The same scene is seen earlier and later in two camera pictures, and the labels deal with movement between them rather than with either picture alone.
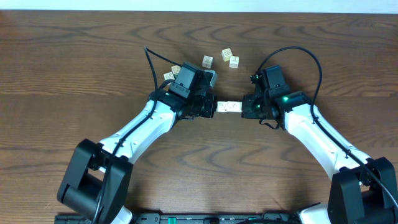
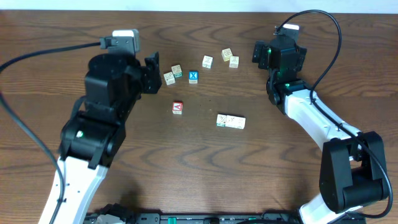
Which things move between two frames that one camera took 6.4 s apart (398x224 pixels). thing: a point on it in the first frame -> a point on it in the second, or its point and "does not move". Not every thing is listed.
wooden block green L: [237, 106] -> [237, 122]
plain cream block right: [234, 61] does not move
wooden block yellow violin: [232, 106] -> [231, 121]
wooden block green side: [176, 70] does not move
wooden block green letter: [168, 76] does not move
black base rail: [194, 218] does not move
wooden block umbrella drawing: [208, 61] does not move
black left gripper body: [202, 107] -> [144, 90]
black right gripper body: [255, 107] -> [264, 51]
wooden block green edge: [222, 106] -> [221, 120]
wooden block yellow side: [226, 53] does not move
